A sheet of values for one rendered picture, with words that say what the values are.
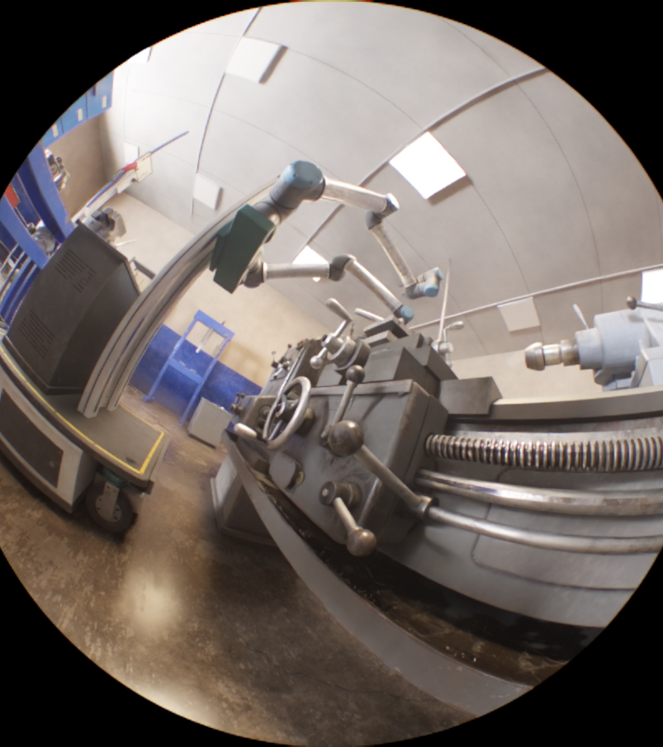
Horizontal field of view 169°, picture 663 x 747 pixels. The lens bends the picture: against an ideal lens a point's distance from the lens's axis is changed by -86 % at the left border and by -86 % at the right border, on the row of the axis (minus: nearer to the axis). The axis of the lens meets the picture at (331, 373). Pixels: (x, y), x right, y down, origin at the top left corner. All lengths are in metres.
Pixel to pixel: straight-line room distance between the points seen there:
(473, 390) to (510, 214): 2.68
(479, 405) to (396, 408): 0.17
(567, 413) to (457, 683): 0.40
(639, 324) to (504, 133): 2.33
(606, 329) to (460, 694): 0.75
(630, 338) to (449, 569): 0.69
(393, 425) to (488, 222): 2.84
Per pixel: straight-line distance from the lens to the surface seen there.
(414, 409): 0.38
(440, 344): 0.65
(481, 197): 2.91
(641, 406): 0.47
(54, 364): 0.89
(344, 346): 0.50
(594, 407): 0.45
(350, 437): 0.23
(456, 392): 0.50
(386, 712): 0.83
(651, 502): 0.37
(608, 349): 0.74
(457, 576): 0.46
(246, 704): 0.70
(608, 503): 0.35
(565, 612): 0.46
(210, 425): 3.25
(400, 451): 0.36
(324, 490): 0.35
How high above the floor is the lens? 0.63
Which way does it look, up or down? 20 degrees up
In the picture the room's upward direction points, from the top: 25 degrees clockwise
